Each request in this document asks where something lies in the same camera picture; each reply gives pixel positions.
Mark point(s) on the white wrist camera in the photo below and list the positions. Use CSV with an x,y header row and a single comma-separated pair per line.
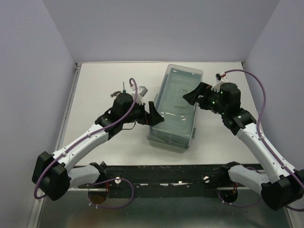
x,y
220,78
141,92

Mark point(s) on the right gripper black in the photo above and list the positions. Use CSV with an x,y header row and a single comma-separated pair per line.
x,y
202,89

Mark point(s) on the grey translucent tool box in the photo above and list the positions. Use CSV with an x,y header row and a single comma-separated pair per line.
x,y
179,117

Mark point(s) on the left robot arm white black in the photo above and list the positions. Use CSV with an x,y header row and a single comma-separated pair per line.
x,y
55,173

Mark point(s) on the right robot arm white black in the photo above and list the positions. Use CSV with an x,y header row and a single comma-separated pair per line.
x,y
281,184

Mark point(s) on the black mounting rail base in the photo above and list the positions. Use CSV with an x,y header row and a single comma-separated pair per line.
x,y
165,181

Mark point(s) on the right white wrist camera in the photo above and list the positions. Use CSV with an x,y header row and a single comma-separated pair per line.
x,y
220,78

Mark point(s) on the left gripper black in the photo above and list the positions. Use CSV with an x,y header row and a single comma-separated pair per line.
x,y
152,118

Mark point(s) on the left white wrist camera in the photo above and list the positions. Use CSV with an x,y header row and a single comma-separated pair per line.
x,y
141,92

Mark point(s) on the aluminium extrusion frame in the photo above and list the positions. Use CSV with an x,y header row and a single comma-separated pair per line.
x,y
45,207

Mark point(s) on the small claw hammer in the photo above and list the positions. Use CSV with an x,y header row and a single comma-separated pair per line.
x,y
115,94

